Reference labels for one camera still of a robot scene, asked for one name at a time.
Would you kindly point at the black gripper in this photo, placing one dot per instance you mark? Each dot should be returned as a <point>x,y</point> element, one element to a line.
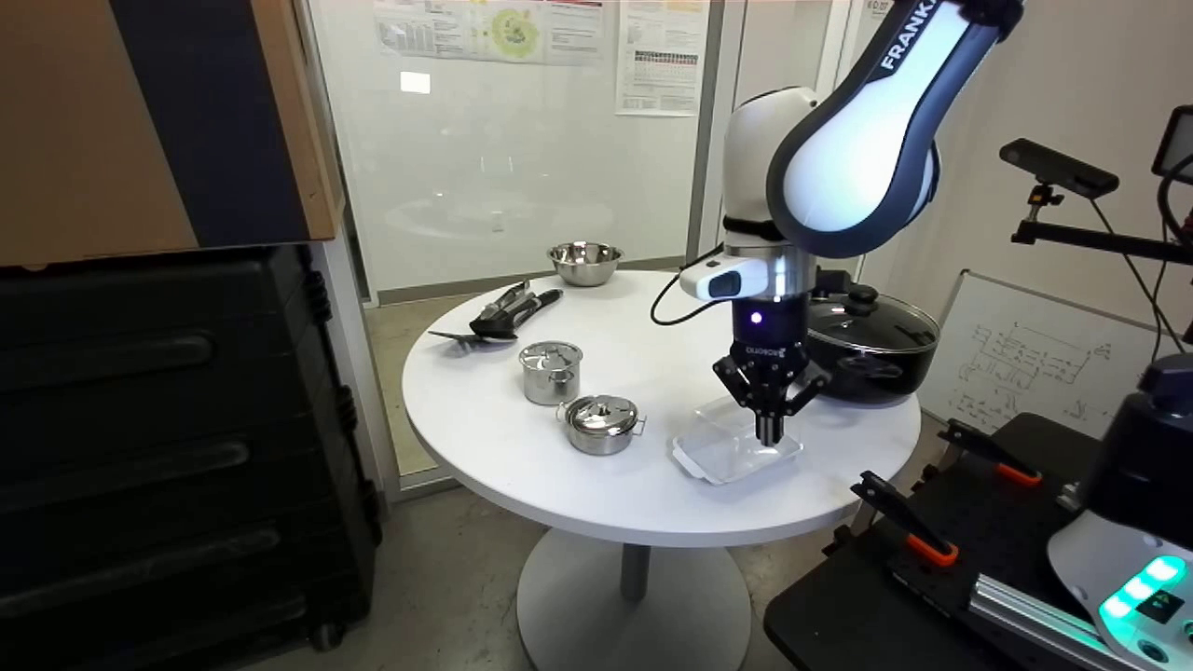
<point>771,336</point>

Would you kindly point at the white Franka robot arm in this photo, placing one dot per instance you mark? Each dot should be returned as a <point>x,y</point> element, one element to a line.
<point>858,163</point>

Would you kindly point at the black cooking pot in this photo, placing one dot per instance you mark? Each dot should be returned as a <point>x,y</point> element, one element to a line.
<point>881,369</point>

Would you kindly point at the glass pot lid black knob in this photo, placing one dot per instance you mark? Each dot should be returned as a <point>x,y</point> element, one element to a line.
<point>887,326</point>

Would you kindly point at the steel bowl near edge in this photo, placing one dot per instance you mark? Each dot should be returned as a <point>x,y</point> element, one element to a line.
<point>602,428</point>

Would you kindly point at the round white table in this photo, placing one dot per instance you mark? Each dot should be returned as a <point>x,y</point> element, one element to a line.
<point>621,497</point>

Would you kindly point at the tall steel cup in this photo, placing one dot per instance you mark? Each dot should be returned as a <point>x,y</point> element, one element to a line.
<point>549,373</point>

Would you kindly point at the wide steel bowl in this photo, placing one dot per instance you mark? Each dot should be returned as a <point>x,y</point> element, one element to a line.
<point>583,261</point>

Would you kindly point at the black perforated robot bench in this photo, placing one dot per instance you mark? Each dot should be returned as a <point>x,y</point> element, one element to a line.
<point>870,622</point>

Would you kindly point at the white whiteboard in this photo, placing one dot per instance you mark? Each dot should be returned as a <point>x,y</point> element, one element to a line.
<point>1030,358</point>

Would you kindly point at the black kitchen tongs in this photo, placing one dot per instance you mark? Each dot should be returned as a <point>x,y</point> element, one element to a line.
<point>515,308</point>

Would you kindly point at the black spatula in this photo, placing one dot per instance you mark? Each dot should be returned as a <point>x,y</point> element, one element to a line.
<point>469,336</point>

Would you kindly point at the white text poster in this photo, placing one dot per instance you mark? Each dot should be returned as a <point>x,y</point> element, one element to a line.
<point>656,61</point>

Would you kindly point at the poster with green circle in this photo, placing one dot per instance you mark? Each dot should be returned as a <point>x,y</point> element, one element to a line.
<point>508,33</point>

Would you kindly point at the small white sticker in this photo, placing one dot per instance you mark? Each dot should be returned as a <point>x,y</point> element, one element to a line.
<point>414,82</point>

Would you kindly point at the black stand-mounted device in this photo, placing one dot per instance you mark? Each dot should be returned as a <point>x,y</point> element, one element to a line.
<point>1181,143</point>

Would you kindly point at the black ribbed case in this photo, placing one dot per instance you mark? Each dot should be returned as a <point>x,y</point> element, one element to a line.
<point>149,434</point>

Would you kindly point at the brown cardboard box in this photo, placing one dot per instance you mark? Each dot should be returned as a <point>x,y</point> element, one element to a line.
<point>75,126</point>

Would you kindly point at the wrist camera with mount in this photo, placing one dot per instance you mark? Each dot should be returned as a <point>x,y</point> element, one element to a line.
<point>732,281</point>

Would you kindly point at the aluminium rail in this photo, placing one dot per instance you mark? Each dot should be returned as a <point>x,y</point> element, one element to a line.
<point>1030,617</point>

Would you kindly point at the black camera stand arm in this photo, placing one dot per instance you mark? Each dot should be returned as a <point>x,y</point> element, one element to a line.
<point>1095,235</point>

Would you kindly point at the black camera on stand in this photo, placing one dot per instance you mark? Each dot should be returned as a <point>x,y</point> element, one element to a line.
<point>1055,168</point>

